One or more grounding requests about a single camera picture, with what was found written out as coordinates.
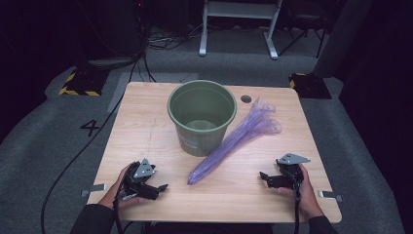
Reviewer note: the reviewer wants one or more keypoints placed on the round table grommet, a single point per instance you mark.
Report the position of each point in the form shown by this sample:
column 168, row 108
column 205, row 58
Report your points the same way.
column 246, row 99

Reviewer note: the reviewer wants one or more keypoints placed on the purple plastic bag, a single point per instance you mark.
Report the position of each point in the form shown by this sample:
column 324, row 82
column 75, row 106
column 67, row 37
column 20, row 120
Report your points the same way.
column 240, row 135

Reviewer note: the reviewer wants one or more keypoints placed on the black tripod stand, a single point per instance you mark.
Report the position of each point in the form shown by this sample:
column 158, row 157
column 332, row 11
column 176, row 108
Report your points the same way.
column 305, row 31

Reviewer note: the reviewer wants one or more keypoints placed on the yellow black striped base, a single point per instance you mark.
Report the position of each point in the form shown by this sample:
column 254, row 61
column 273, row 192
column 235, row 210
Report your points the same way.
column 310, row 86
column 82, row 83

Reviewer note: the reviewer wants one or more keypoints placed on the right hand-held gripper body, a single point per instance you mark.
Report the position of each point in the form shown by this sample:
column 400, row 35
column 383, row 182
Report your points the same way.
column 290, row 177

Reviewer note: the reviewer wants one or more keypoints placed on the white metal stand frame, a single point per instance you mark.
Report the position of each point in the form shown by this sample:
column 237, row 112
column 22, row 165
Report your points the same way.
column 240, row 9

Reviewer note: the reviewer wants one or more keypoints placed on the grey pillar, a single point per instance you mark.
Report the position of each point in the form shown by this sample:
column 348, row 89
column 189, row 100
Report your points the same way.
column 341, row 39

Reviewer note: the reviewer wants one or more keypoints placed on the green plastic bin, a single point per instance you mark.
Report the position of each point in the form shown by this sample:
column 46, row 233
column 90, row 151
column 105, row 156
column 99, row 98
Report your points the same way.
column 201, row 136

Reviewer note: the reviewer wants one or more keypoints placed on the person's right hand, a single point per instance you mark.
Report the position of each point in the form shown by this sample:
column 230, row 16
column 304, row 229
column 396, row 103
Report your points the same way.
column 308, row 198

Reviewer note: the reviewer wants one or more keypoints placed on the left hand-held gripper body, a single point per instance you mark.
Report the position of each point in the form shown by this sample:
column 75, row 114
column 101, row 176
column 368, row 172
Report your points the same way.
column 142, row 170

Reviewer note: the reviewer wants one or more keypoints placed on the person's left hand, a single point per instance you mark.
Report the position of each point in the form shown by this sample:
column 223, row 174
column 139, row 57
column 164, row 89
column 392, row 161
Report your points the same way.
column 112, row 196

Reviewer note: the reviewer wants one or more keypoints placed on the dark equipment stand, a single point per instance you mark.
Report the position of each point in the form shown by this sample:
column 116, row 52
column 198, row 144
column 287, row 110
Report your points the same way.
column 113, row 32

